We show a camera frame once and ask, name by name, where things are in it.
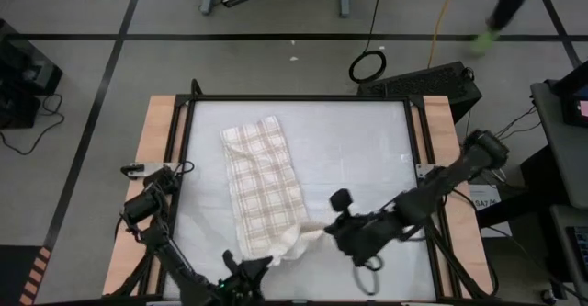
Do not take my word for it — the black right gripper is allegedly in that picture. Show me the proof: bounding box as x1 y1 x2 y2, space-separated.
323 213 391 266

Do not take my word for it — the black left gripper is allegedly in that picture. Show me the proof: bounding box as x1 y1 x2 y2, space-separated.
215 249 276 306

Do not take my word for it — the white plaid kitchen towel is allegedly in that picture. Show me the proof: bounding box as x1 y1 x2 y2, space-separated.
219 115 328 266

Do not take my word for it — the white paper label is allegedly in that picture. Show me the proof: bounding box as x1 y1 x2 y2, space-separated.
468 184 503 213

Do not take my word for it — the grey desk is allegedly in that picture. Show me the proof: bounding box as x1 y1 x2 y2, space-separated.
548 203 588 298
530 79 588 210

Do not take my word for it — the black orange striped mat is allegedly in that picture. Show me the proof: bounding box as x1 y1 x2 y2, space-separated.
0 244 53 306

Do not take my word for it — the black monitor pink screen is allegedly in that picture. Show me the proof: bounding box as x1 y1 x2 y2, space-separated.
550 60 588 129

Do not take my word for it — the person's leg green shoe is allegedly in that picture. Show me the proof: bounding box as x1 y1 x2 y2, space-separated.
468 0 543 59

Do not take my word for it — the black equipment box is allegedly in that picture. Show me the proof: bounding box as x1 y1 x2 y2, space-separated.
0 18 64 130

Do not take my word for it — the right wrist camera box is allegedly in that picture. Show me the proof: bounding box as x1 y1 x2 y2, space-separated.
329 187 355 215

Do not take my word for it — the silver mounting bracket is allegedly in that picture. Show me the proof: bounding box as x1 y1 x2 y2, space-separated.
414 162 437 181
119 162 185 179

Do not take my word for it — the black table frame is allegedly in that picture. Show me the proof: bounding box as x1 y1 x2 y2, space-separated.
108 93 500 303

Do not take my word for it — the black hanging cable with coil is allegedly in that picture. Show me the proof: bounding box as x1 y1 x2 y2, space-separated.
347 0 389 85

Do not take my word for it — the yellow hanging cable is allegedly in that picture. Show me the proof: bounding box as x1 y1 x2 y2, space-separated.
426 0 462 70

